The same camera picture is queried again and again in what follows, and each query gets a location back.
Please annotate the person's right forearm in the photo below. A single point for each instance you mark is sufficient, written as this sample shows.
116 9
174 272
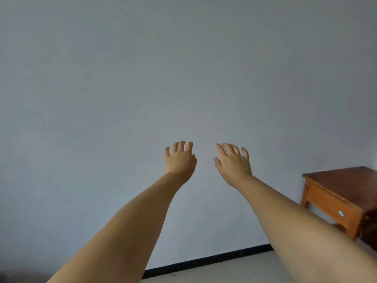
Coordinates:
300 232

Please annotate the person's right little finger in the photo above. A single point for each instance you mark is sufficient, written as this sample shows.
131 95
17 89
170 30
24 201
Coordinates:
245 153

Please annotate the wooden table drawer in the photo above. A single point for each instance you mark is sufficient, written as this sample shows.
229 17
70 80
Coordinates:
327 203

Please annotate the person's left forearm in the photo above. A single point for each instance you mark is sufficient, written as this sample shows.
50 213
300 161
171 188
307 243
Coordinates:
126 232

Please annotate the dark furniture piece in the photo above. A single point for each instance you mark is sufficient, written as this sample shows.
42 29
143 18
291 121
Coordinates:
370 229

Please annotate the person's left hand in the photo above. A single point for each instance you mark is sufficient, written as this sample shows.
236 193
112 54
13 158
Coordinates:
179 165

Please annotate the person's right thumb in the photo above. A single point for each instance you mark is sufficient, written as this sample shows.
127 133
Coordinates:
217 162

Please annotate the person's right hand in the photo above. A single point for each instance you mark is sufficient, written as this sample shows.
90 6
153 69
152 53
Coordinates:
234 167

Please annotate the person's left little finger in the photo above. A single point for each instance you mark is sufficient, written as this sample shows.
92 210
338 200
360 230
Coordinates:
167 152

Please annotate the black baseboard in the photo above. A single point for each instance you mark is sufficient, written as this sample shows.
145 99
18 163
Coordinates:
206 260

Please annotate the person's right middle finger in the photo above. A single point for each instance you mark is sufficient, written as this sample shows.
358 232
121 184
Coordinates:
228 148

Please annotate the brown wooden table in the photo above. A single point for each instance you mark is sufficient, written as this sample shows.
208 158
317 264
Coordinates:
347 185

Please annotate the person's left middle finger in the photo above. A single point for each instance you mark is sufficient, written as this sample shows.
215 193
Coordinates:
181 145

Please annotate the person's left thumb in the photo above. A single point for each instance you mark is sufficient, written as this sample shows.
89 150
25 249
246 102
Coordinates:
194 160

